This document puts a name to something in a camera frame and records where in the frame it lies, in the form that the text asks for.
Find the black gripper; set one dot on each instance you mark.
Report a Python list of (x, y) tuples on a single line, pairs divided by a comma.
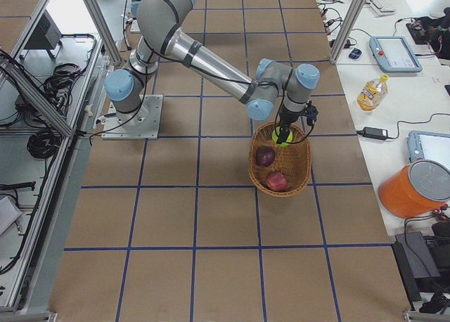
[(287, 119)]

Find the orange drink bottle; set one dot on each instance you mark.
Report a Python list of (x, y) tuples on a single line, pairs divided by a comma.
[(373, 93)]

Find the dark blue pouch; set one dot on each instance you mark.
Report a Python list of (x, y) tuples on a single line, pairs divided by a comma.
[(355, 54)]

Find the aluminium frame post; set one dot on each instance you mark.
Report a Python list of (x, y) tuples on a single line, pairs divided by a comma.
[(349, 21)]

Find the black power adapter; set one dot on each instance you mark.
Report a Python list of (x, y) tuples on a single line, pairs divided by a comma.
[(374, 133)]

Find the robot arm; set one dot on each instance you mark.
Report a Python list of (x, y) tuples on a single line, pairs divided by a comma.
[(162, 36)]

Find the wicker basket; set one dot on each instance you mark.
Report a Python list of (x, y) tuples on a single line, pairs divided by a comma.
[(292, 161)]

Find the green apple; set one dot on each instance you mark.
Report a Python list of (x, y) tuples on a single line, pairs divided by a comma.
[(282, 137)]

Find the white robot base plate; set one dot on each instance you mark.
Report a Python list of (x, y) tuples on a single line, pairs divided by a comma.
[(145, 125)]

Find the orange bucket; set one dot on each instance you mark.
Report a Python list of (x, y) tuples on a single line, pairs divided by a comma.
[(419, 187)]

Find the light red apple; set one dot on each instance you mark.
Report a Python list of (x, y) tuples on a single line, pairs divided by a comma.
[(277, 182)]

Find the dark red apple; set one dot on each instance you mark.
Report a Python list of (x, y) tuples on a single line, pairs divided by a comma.
[(265, 156)]

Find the teach pendant tablet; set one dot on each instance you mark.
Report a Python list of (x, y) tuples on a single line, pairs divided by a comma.
[(394, 55)]

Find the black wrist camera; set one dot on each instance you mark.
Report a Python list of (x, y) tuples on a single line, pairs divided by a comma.
[(311, 113)]

